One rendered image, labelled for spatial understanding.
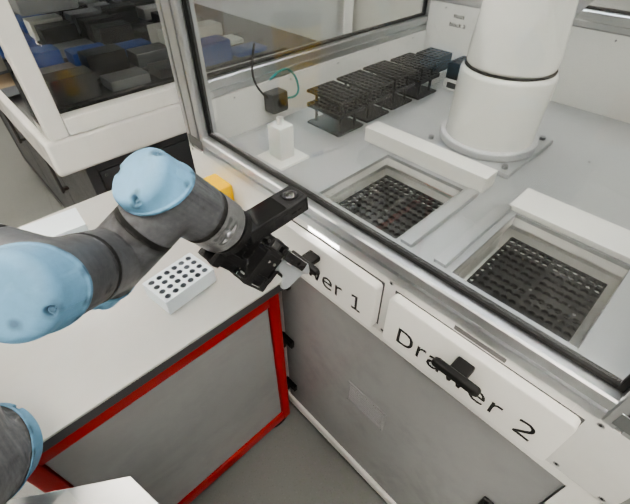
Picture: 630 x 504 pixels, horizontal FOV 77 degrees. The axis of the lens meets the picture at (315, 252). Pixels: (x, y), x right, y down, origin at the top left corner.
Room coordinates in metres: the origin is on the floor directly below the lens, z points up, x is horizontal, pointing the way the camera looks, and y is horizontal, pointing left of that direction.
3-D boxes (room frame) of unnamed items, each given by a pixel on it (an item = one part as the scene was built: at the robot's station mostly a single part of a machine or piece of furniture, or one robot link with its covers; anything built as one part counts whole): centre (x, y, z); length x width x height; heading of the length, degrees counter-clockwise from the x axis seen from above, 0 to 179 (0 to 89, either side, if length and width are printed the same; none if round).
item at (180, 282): (0.58, 0.29, 0.78); 0.12 x 0.08 x 0.04; 141
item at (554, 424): (0.31, -0.23, 0.87); 0.29 x 0.02 x 0.11; 44
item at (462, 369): (0.29, -0.21, 0.91); 0.07 x 0.04 x 0.01; 44
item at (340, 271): (0.54, -0.01, 0.87); 0.29 x 0.02 x 0.11; 44
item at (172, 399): (0.63, 0.49, 0.38); 0.62 x 0.58 x 0.76; 44
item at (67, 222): (0.73, 0.63, 0.79); 0.13 x 0.09 x 0.05; 129
